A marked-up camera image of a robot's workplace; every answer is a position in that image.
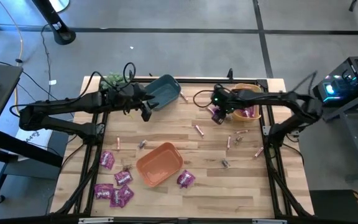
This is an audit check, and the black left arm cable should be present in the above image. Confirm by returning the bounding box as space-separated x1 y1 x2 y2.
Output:
9 62 137 119

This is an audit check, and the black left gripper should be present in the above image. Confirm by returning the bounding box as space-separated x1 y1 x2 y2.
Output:
113 82 160 123

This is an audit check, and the black floor cable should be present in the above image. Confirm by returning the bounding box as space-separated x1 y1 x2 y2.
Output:
40 24 62 100

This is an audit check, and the white round floor stand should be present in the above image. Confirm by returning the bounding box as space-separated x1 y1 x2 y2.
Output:
48 0 71 14

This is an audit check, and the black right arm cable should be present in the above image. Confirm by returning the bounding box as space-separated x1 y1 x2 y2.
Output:
192 89 216 109

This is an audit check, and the teal plastic bin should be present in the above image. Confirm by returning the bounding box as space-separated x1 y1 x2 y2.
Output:
144 73 182 111

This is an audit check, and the black box with hazard stripes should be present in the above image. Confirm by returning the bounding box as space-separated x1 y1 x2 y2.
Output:
309 189 358 223

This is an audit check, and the black computer with coloured lights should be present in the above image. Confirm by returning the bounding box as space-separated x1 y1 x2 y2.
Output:
313 55 358 104

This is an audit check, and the yellow plastic bin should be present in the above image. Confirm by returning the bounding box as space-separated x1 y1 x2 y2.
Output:
231 83 262 123

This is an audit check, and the small green artificial plant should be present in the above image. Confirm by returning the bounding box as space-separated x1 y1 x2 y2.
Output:
99 72 131 90

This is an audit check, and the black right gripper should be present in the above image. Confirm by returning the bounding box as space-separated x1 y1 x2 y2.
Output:
211 84 241 126

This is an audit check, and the yellow floor cable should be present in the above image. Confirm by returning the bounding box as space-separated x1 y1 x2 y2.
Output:
0 0 24 108

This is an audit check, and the grey computer stand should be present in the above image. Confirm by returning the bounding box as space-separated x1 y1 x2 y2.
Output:
321 88 358 182

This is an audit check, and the black floor pole stand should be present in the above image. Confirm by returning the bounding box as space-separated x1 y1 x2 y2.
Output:
31 0 76 45

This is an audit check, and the white paper sheet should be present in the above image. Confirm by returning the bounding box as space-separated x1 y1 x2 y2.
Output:
15 126 55 146

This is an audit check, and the orange plastic bin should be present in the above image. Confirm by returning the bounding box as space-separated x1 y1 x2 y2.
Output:
135 142 185 188

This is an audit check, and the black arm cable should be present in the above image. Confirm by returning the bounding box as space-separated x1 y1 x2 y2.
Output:
9 62 137 119
192 89 216 109

